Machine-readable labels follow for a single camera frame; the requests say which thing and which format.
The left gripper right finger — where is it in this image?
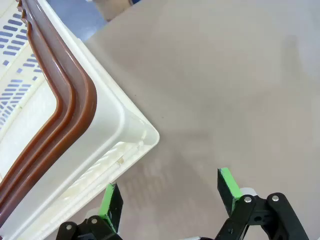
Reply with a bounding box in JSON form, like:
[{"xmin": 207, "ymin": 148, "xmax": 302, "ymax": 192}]
[{"xmin": 214, "ymin": 166, "xmax": 310, "ymax": 240}]

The brown basket handle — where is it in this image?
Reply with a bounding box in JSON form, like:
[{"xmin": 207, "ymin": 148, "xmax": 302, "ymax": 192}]
[{"xmin": 0, "ymin": 0, "xmax": 98, "ymax": 221}]

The cream plastic shopping basket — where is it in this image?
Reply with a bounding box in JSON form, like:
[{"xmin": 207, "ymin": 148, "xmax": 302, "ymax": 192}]
[{"xmin": 0, "ymin": 0, "xmax": 160, "ymax": 240}]

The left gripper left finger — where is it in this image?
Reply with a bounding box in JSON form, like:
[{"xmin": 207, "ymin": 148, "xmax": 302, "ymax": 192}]
[{"xmin": 56, "ymin": 182, "xmax": 125, "ymax": 240}]

